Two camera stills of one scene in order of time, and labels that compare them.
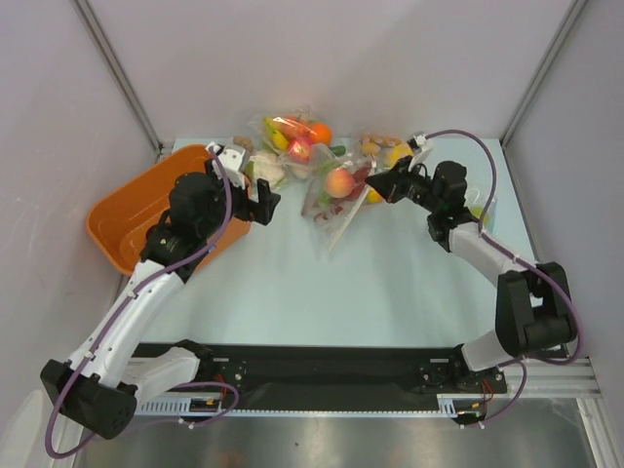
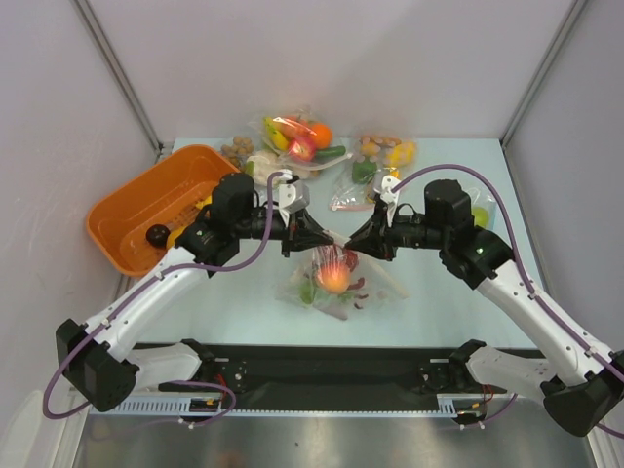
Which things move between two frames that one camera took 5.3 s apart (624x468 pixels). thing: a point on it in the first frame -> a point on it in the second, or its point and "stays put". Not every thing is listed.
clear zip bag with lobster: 335,189 -> 337,282
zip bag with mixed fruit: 292,135 stays put
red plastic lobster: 361,177 -> 360,295
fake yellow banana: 271,129 stays put
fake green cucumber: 338,150 stays put
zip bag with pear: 476,201 stays put
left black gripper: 261,211 -> 303,233
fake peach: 339,182 -> 333,278
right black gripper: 407,183 -> 384,236
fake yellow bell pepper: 399,151 stays put
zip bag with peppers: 386,152 stays put
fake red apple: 299,149 stays put
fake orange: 323,136 stays put
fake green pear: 477,211 stays put
